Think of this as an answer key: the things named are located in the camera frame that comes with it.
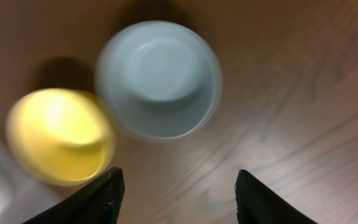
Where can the grey plastic bowl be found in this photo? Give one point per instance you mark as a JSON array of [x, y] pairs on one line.
[[159, 80]]

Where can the yellow plastic bowl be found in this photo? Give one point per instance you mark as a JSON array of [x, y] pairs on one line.
[[61, 136]]

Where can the clear plastic container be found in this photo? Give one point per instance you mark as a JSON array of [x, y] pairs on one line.
[[14, 194]]

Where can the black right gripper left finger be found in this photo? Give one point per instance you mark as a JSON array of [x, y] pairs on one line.
[[99, 202]]

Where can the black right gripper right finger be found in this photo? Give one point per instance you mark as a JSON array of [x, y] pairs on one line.
[[257, 204]]

